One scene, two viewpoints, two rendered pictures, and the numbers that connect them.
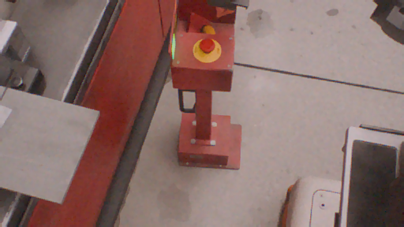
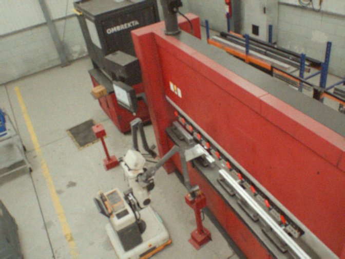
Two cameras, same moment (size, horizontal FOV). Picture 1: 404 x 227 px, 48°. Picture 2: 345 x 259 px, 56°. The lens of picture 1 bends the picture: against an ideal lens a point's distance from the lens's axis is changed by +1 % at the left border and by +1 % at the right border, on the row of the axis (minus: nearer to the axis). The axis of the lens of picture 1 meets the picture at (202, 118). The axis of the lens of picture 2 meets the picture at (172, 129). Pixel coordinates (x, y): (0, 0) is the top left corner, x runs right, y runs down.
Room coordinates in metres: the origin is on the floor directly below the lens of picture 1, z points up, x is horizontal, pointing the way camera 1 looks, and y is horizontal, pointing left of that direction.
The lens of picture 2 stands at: (2.70, -1.57, 3.57)
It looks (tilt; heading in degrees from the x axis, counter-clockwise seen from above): 35 degrees down; 145
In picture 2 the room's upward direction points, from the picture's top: 11 degrees counter-clockwise
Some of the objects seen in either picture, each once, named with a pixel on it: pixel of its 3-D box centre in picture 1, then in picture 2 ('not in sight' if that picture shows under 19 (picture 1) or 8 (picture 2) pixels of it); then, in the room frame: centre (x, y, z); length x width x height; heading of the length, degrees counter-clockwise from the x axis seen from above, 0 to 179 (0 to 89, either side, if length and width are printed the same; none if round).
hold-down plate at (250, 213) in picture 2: not in sight; (247, 210); (1.30, 0.16, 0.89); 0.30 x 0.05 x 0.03; 165
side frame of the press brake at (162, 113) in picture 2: not in sight; (177, 102); (-0.54, 0.91, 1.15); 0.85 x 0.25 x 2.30; 75
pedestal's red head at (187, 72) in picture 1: (204, 41); (195, 198); (0.69, -0.01, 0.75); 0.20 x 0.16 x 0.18; 176
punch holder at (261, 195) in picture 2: not in sight; (263, 193); (1.48, 0.17, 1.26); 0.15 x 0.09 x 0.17; 165
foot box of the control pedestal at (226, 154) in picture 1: (211, 139); (199, 237); (0.68, -0.04, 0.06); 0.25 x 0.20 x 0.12; 86
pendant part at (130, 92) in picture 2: not in sight; (126, 95); (-0.93, 0.32, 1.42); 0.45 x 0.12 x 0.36; 179
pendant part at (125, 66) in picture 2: not in sight; (127, 85); (-0.97, 0.41, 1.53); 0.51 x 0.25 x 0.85; 179
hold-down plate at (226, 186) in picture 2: not in sight; (225, 186); (0.92, 0.27, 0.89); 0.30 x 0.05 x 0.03; 165
